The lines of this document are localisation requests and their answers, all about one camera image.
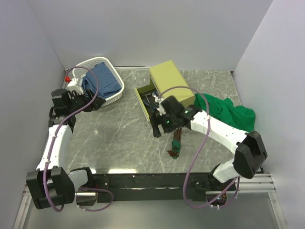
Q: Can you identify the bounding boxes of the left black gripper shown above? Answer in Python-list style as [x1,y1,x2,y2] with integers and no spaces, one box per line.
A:
[68,88,106,115]

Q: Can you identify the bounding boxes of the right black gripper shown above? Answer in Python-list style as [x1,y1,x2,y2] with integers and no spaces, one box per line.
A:
[150,111,180,137]

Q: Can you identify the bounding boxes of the hex key set green holder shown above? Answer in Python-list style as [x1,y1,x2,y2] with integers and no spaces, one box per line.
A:
[167,127,182,159]

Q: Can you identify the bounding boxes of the blue handled pliers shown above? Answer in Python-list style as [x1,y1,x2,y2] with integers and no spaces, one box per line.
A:
[143,95,157,113]

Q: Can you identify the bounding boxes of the olive green tool chest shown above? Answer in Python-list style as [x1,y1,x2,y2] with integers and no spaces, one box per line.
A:
[134,60,195,122]

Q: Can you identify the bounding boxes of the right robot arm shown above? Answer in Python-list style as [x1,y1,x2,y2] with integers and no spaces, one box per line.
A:
[150,96,267,190]

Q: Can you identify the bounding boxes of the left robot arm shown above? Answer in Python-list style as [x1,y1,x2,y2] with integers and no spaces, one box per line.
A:
[26,88,106,210]

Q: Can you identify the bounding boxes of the white plastic basket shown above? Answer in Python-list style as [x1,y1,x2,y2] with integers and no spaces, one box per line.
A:
[72,57,124,106]

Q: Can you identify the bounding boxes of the blue cloth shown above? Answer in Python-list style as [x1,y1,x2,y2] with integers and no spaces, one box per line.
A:
[82,62,122,99]

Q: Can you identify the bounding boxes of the green cloth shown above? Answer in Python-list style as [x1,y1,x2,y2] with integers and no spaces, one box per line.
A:
[204,94,255,132]

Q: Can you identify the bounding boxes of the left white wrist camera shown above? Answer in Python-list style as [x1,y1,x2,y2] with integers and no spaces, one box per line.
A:
[64,76,84,94]

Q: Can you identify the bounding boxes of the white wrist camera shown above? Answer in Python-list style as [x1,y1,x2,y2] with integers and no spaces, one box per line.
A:
[64,76,84,94]
[154,95,166,116]

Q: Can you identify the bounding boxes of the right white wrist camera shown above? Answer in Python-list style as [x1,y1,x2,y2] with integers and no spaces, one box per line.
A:
[154,95,166,116]

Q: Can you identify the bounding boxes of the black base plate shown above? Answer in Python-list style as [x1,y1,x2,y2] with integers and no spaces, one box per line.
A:
[79,172,232,202]

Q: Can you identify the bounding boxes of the aluminium frame rail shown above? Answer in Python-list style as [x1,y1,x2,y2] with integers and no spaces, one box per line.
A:
[13,68,277,229]

